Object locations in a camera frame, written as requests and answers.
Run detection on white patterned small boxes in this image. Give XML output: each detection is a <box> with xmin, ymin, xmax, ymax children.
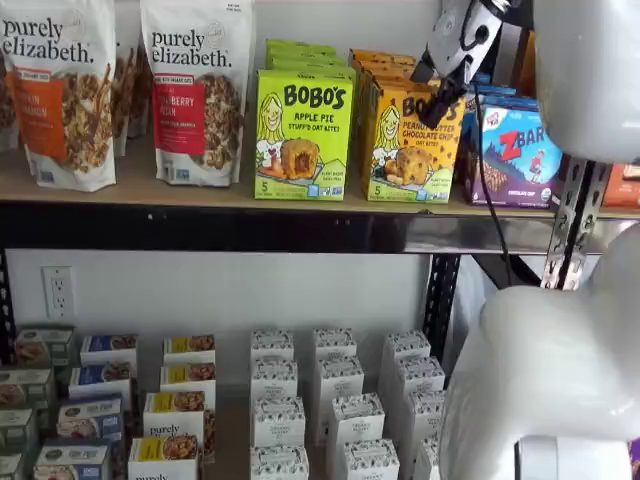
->
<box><xmin>199</xmin><ymin>394</ymin><xmax>351</xmax><ymax>480</ymax></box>

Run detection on orange label granola bag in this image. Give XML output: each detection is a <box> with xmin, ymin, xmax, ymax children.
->
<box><xmin>0</xmin><ymin>0</ymin><xmax>119</xmax><ymax>192</ymax></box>

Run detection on black perforated shelf post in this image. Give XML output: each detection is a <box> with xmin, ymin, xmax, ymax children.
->
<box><xmin>0</xmin><ymin>249</ymin><xmax>17</xmax><ymax>366</ymax></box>
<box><xmin>427</xmin><ymin>252</ymin><xmax>462</xmax><ymax>369</ymax></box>

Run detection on silver perforated shelf post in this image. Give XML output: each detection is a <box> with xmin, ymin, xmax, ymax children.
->
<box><xmin>540</xmin><ymin>154</ymin><xmax>610</xmax><ymax>292</ymax></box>

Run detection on green label granola box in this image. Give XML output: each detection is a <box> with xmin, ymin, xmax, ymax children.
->
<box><xmin>13</xmin><ymin>325</ymin><xmax>77</xmax><ymax>369</ymax></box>
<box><xmin>0</xmin><ymin>451</ymin><xmax>27</xmax><ymax>480</ymax></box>
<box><xmin>0</xmin><ymin>407</ymin><xmax>39</xmax><ymax>454</ymax></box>
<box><xmin>0</xmin><ymin>366</ymin><xmax>55</xmax><ymax>411</ymax></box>

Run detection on red label granola bag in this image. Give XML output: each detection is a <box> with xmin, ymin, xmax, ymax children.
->
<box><xmin>139</xmin><ymin>0</ymin><xmax>257</xmax><ymax>188</ymax></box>

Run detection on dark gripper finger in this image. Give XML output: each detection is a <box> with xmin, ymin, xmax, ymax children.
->
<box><xmin>426</xmin><ymin>73</ymin><xmax>470</xmax><ymax>129</ymax></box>
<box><xmin>409</xmin><ymin>58</ymin><xmax>436</xmax><ymax>85</ymax></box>

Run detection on black shelf beam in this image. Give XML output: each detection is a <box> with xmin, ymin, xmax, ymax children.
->
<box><xmin>0</xmin><ymin>199</ymin><xmax>640</xmax><ymax>256</ymax></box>

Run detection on orange brown snack box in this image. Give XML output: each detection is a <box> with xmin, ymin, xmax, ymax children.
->
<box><xmin>601</xmin><ymin>162</ymin><xmax>640</xmax><ymax>210</ymax></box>

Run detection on white granola bag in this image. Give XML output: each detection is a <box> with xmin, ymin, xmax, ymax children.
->
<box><xmin>0</xmin><ymin>49</ymin><xmax>21</xmax><ymax>152</ymax></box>

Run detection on black diagonal shelf brace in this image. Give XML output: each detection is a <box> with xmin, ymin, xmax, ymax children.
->
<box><xmin>472</xmin><ymin>253</ymin><xmax>544</xmax><ymax>292</ymax></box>

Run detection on orange Bobo's oat bites box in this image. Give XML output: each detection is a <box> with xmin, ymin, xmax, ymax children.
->
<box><xmin>348</xmin><ymin>48</ymin><xmax>417</xmax><ymax>71</ymax></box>
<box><xmin>367</xmin><ymin>78</ymin><xmax>466</xmax><ymax>205</ymax></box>
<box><xmin>355</xmin><ymin>59</ymin><xmax>426</xmax><ymax>177</ymax></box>

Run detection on white floral print box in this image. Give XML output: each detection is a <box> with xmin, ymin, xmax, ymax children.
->
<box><xmin>314</xmin><ymin>354</ymin><xmax>366</xmax><ymax>441</ymax></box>
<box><xmin>326</xmin><ymin>392</ymin><xmax>387</xmax><ymax>459</ymax></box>
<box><xmin>341</xmin><ymin>438</ymin><xmax>401</xmax><ymax>480</ymax></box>
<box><xmin>405</xmin><ymin>389</ymin><xmax>447</xmax><ymax>441</ymax></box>
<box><xmin>251</xmin><ymin>396</ymin><xmax>307</xmax><ymax>448</ymax></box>
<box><xmin>412</xmin><ymin>433</ymin><xmax>442</xmax><ymax>480</ymax></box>
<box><xmin>393</xmin><ymin>355</ymin><xmax>447</xmax><ymax>401</ymax></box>
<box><xmin>249</xmin><ymin>357</ymin><xmax>300</xmax><ymax>401</ymax></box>
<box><xmin>249</xmin><ymin>328</ymin><xmax>296</xmax><ymax>362</ymax></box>
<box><xmin>249</xmin><ymin>443</ymin><xmax>311</xmax><ymax>480</ymax></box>
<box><xmin>378</xmin><ymin>328</ymin><xmax>433</xmax><ymax>396</ymax></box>
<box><xmin>312</xmin><ymin>327</ymin><xmax>359</xmax><ymax>361</ymax></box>

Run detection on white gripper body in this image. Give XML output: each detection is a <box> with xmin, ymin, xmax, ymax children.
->
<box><xmin>423</xmin><ymin>0</ymin><xmax>505</xmax><ymax>85</ymax></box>

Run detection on yellow label granola box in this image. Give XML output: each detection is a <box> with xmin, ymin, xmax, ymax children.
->
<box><xmin>142</xmin><ymin>389</ymin><xmax>217</xmax><ymax>461</ymax></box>
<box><xmin>162</xmin><ymin>333</ymin><xmax>217</xmax><ymax>366</ymax></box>
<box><xmin>158</xmin><ymin>361</ymin><xmax>218</xmax><ymax>396</ymax></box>
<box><xmin>127</xmin><ymin>434</ymin><xmax>201</xmax><ymax>480</ymax></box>

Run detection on white wall outlet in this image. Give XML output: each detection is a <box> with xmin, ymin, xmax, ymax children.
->
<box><xmin>40</xmin><ymin>264</ymin><xmax>76</xmax><ymax>321</ymax></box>

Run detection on blue Zbar snack box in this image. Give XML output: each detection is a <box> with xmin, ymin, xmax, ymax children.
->
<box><xmin>458</xmin><ymin>94</ymin><xmax>567</xmax><ymax>210</ymax></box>
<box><xmin>472</xmin><ymin>72</ymin><xmax>519</xmax><ymax>101</ymax></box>

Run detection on black cable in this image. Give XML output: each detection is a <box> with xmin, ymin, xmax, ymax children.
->
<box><xmin>460</xmin><ymin>0</ymin><xmax>517</xmax><ymax>290</ymax></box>

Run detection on green Bobo's apple pie box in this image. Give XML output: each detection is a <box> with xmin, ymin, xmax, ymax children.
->
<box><xmin>266</xmin><ymin>52</ymin><xmax>349</xmax><ymax>70</ymax></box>
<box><xmin>264</xmin><ymin>38</ymin><xmax>338</xmax><ymax>56</ymax></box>
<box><xmin>253</xmin><ymin>67</ymin><xmax>356</xmax><ymax>202</ymax></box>

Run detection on blue label granola box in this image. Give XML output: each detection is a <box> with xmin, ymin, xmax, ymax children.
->
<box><xmin>55</xmin><ymin>393</ymin><xmax>125</xmax><ymax>444</ymax></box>
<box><xmin>32</xmin><ymin>438</ymin><xmax>114</xmax><ymax>480</ymax></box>
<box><xmin>78</xmin><ymin>333</ymin><xmax>140</xmax><ymax>366</ymax></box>
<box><xmin>67</xmin><ymin>360</ymin><xmax>133</xmax><ymax>399</ymax></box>

